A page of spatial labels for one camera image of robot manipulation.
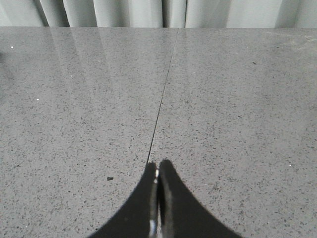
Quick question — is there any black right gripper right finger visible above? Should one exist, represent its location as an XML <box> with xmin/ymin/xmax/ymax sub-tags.
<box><xmin>159</xmin><ymin>160</ymin><xmax>240</xmax><ymax>238</ymax></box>

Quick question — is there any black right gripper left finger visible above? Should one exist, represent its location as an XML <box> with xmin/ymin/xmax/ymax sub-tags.
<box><xmin>90</xmin><ymin>163</ymin><xmax>158</xmax><ymax>238</ymax></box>

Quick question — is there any grey pleated curtain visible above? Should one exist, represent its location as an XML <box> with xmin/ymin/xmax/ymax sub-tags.
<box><xmin>0</xmin><ymin>0</ymin><xmax>317</xmax><ymax>28</ymax></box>

